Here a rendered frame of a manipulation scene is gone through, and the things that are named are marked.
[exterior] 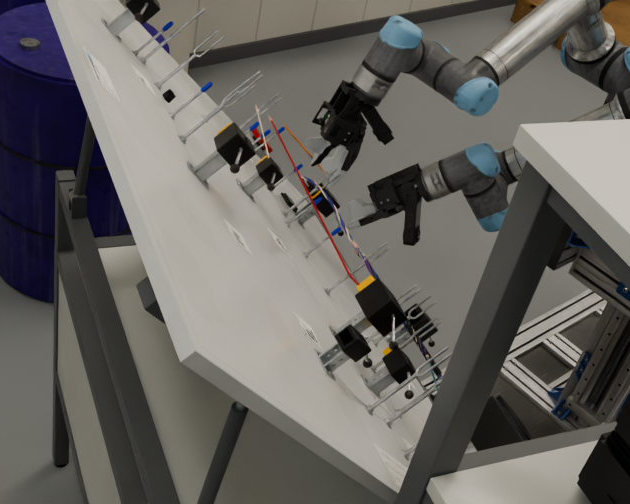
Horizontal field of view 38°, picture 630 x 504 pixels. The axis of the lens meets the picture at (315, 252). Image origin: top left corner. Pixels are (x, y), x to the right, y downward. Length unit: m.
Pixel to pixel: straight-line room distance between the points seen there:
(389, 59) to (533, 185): 1.05
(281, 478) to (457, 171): 0.71
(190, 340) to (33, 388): 2.16
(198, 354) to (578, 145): 0.37
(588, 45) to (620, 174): 1.57
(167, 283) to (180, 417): 0.97
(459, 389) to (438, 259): 2.90
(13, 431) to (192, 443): 1.14
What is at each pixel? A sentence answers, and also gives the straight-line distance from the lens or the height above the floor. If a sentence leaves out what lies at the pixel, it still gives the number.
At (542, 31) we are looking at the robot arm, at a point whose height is 1.53.
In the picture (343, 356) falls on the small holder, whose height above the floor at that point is 1.35.
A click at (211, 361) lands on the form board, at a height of 1.59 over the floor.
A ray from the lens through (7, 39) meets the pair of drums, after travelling 2.93.
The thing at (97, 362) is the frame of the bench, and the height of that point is 0.80.
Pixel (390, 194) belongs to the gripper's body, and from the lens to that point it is 1.94.
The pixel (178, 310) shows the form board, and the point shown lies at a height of 1.61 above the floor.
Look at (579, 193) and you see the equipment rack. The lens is 0.68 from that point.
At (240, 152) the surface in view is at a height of 1.50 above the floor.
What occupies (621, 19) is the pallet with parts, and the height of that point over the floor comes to 0.17.
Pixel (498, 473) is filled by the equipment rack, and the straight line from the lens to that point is 0.99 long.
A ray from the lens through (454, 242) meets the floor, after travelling 3.89.
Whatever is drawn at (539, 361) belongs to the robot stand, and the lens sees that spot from 3.13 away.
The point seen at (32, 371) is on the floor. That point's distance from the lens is 3.01.
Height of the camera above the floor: 2.17
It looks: 37 degrees down
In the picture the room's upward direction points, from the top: 13 degrees clockwise
